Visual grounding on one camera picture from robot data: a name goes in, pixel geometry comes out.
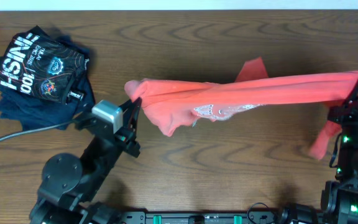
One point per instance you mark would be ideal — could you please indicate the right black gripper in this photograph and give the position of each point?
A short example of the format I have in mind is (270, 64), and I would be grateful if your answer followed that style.
(357, 107)

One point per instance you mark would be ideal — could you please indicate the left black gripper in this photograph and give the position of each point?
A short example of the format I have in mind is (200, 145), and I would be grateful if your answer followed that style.
(122, 138)

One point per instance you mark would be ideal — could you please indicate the red printed t-shirt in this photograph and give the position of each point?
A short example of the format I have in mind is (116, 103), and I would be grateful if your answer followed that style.
(169, 104)

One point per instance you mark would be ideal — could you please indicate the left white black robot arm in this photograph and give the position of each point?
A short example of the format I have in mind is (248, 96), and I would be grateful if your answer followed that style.
(69, 181)

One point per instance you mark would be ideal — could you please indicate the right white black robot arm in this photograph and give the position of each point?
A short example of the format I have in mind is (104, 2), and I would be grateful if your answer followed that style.
(339, 199)

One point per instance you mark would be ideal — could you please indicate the navy folded clothes stack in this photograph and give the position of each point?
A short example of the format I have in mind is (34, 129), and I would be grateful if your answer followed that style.
(34, 113)

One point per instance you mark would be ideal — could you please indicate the black printed folded t-shirt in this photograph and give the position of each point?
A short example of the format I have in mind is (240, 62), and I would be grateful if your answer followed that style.
(35, 65)

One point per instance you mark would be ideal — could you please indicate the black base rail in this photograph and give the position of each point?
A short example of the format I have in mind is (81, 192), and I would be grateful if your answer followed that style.
(197, 218)

